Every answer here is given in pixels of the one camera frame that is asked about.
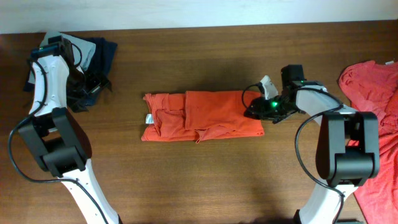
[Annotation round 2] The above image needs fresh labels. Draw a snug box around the red garment at right edge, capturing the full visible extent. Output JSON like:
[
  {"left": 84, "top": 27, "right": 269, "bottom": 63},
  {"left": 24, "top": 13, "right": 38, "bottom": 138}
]
[{"left": 338, "top": 60, "right": 397, "bottom": 224}]

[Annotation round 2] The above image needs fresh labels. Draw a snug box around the right black camera cable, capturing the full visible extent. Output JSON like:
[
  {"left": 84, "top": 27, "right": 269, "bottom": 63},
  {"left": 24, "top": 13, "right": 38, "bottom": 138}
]
[{"left": 241, "top": 82, "right": 346, "bottom": 224}]

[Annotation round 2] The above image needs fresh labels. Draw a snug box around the left black camera cable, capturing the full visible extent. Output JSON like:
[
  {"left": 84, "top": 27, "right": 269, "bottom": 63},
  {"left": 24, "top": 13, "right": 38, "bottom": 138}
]
[{"left": 7, "top": 42, "right": 109, "bottom": 224}]

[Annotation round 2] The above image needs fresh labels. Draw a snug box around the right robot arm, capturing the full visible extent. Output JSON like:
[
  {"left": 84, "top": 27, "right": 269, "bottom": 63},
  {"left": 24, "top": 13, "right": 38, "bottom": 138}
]
[{"left": 244, "top": 65, "right": 380, "bottom": 224}]

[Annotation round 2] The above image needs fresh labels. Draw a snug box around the folded light grey garment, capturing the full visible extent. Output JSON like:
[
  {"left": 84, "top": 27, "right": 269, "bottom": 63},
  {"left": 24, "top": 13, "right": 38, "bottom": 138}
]
[{"left": 25, "top": 31, "right": 96, "bottom": 88}]

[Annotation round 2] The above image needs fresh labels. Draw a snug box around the black camera cable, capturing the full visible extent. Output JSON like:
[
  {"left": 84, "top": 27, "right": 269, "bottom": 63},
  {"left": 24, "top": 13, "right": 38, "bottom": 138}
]
[
  {"left": 241, "top": 82, "right": 346, "bottom": 224},
  {"left": 7, "top": 42, "right": 109, "bottom": 224}
]

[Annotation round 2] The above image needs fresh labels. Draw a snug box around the folded dark navy garment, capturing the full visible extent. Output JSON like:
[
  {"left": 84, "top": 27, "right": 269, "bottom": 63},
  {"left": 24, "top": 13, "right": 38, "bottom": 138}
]
[{"left": 30, "top": 36, "right": 118, "bottom": 107}]

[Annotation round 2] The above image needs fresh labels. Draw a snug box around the red printed soccer t-shirt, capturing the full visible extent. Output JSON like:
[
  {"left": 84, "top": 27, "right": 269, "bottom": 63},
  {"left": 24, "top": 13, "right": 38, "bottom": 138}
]
[{"left": 141, "top": 90, "right": 264, "bottom": 142}]

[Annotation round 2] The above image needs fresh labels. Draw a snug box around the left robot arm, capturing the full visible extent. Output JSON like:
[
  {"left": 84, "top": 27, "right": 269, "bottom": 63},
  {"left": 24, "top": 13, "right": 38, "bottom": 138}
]
[{"left": 7, "top": 35, "right": 122, "bottom": 223}]

